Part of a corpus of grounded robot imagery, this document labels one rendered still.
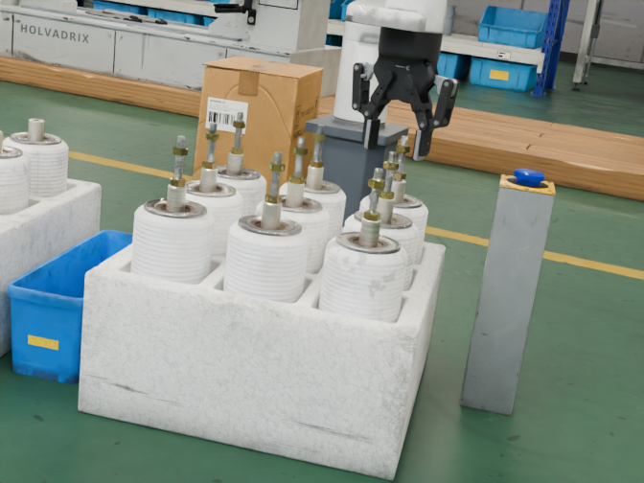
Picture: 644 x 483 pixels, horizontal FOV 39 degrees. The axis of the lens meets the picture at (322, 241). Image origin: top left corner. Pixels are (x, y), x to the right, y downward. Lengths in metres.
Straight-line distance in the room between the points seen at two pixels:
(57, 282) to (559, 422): 0.72
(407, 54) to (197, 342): 0.42
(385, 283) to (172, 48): 2.45
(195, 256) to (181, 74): 2.33
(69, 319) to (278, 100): 1.13
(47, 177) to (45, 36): 2.29
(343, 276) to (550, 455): 0.37
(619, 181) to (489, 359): 1.73
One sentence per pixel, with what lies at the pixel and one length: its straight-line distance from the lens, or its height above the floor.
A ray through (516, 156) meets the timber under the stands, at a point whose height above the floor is 0.06.
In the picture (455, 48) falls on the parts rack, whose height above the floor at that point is 0.20.
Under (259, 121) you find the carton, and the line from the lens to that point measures 2.22.
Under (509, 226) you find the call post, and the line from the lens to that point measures 1.20.
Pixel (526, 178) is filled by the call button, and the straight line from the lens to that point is 1.21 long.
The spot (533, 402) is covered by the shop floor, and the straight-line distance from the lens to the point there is 1.35.
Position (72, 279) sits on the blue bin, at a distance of 1.38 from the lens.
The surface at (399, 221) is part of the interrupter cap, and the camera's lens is 1.17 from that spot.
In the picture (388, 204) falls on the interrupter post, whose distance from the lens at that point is 1.16.
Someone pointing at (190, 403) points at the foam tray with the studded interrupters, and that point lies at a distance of 1.10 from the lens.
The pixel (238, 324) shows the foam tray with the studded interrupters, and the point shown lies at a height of 0.15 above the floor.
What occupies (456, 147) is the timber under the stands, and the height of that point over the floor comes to 0.06.
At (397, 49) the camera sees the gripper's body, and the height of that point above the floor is 0.47.
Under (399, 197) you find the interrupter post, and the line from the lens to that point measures 1.28.
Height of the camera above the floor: 0.55
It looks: 16 degrees down
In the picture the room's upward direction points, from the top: 7 degrees clockwise
